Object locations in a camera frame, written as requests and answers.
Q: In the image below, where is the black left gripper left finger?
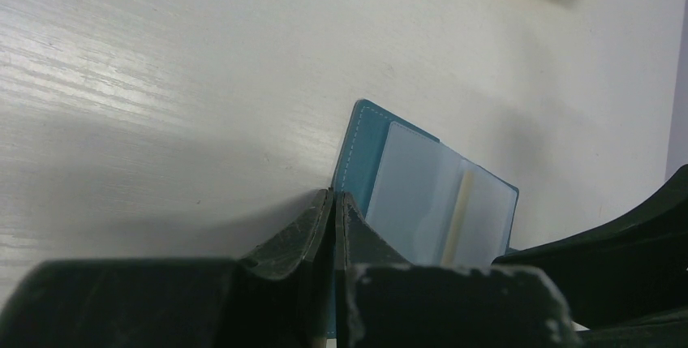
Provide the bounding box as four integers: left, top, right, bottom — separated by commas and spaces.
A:
226, 189, 334, 347

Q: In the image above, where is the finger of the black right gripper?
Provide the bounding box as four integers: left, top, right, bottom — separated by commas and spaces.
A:
493, 165, 687, 329

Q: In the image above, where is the cream card edge in sleeve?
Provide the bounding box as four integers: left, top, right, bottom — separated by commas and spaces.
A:
441, 170, 474, 267

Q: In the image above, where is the teal leather card holder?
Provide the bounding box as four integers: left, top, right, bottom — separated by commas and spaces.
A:
329, 99, 520, 336

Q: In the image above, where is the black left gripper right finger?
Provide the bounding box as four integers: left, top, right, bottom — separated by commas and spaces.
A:
333, 192, 407, 347

